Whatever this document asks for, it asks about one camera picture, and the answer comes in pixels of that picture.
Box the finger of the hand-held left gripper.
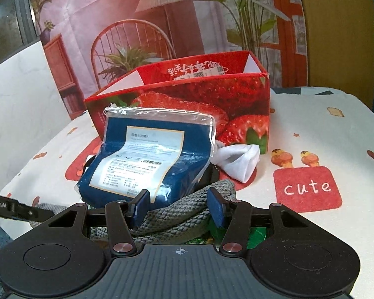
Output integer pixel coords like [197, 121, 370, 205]
[15, 202, 55, 223]

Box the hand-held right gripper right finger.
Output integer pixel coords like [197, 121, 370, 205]
[206, 187, 309, 256]

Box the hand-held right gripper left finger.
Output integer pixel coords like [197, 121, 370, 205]
[45, 189, 152, 257]

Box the grey knitted cloth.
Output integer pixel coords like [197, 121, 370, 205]
[28, 179, 237, 245]

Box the green tinsel bundle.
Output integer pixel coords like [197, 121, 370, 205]
[187, 221, 267, 245]

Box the blue cotton pad packet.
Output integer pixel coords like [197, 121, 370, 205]
[74, 106, 217, 208]

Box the white sock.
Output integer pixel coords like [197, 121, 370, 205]
[210, 143, 262, 184]

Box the red strawberry print cardboard box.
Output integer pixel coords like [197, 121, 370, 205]
[84, 51, 271, 156]

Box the cartoon printed tablecloth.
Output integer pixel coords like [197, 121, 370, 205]
[0, 85, 374, 299]

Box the dark window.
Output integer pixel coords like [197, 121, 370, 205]
[0, 0, 39, 69]

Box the yellow wooden panel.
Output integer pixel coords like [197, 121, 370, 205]
[296, 0, 374, 88]

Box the room scene wall backdrop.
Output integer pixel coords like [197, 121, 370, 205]
[28, 0, 309, 122]

